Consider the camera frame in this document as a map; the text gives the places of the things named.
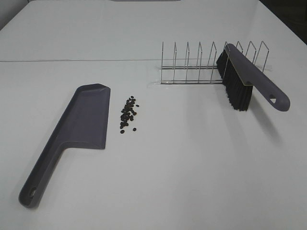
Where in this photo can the chrome wire dish rack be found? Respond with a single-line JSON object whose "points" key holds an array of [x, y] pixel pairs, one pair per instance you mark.
{"points": [[176, 68]]}

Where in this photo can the purple plastic dustpan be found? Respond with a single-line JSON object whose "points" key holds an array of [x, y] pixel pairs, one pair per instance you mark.
{"points": [[83, 125]]}

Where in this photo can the purple brush black bristles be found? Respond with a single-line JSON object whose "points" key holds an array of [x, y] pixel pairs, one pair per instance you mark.
{"points": [[240, 76]]}

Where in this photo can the pile of coffee beans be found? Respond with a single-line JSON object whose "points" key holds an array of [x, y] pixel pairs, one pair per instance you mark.
{"points": [[128, 113]]}

